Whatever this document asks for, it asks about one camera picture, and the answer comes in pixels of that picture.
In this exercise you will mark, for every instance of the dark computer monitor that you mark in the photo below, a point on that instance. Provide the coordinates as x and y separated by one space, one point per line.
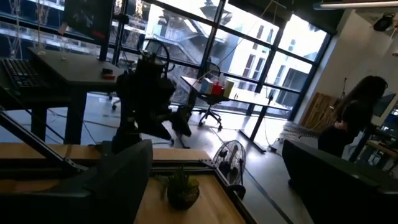
385 104

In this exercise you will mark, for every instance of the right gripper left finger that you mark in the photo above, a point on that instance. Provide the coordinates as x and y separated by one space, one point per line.
109 193

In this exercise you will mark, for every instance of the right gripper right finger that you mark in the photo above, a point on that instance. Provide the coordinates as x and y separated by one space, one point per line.
342 193

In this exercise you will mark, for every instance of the dark office desk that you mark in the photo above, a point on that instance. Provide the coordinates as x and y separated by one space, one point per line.
77 71

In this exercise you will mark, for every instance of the black computer monitor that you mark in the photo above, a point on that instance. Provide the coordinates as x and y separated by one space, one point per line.
90 18

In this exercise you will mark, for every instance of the wooden desk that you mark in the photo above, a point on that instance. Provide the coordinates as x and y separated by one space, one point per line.
382 147

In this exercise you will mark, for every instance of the red box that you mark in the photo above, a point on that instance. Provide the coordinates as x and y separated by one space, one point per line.
217 90

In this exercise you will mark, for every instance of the black office chair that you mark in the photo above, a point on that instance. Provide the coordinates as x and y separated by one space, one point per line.
211 101

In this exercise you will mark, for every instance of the white office desk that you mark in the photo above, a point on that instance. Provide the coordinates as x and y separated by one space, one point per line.
248 95

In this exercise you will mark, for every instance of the white green box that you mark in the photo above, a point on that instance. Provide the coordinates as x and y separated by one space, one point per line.
229 88

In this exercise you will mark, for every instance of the potted green succulent plant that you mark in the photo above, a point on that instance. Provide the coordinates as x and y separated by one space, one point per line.
183 189

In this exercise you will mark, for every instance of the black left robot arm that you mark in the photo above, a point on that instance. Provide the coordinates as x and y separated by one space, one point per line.
146 74

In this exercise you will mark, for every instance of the black ceiling spotlight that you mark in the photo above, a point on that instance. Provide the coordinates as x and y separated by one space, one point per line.
384 22

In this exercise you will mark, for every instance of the person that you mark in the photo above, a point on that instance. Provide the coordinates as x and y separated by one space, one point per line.
354 118

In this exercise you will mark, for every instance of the black floor fan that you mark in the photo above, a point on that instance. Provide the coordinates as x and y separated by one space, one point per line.
231 161

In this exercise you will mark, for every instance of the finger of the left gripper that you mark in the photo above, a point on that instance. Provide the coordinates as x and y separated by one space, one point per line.
183 123
157 127

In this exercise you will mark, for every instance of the white ceiling strip light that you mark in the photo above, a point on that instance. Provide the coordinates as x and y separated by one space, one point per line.
357 5

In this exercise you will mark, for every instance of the small red black object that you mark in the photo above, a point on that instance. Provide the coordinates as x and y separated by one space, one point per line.
108 76

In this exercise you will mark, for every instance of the black computer keyboard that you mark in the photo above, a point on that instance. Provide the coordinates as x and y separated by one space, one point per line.
21 74

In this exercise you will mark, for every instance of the wooden board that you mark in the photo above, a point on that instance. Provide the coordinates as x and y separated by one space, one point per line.
317 112

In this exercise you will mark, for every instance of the blue white box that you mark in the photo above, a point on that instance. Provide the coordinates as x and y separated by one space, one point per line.
206 86

